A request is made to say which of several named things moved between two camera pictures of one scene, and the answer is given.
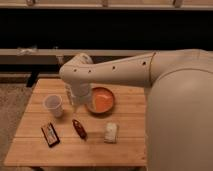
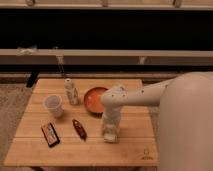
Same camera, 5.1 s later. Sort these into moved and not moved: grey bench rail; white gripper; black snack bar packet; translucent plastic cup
Moved: white gripper
Not moved: black snack bar packet; translucent plastic cup; grey bench rail
